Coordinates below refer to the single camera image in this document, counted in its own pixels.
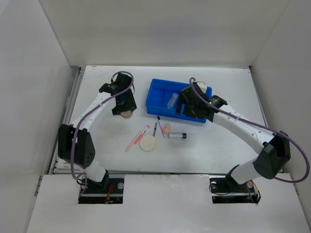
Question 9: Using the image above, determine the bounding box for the beige makeup sponge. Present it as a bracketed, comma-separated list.
[163, 124, 171, 134]

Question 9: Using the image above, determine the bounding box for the blue divided plastic tray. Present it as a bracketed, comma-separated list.
[145, 79, 206, 123]

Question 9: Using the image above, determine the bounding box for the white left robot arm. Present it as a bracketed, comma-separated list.
[58, 71, 137, 193]

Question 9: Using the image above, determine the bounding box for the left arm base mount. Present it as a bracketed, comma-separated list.
[77, 174, 125, 204]

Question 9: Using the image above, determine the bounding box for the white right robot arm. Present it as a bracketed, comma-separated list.
[175, 82, 291, 192]

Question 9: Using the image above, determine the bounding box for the peach makeup stick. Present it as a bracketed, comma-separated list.
[125, 132, 141, 152]

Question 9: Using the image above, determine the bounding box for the pink makeup brush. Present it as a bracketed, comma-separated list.
[134, 125, 150, 144]

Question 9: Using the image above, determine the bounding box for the grey striped brow pencil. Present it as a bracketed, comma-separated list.
[153, 122, 158, 137]

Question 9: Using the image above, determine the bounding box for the round white powder puff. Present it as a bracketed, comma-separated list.
[139, 135, 156, 152]

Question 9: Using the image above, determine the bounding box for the round powder compact jar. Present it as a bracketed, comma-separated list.
[120, 110, 133, 119]

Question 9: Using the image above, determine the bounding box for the clear plastic bottle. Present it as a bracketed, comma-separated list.
[166, 93, 179, 109]

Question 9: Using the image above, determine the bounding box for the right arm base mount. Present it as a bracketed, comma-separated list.
[208, 176, 261, 204]

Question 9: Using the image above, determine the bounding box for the clear tube black cap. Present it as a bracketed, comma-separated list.
[168, 132, 187, 139]

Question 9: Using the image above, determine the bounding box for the pink mascara wand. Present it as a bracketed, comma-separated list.
[157, 116, 165, 138]

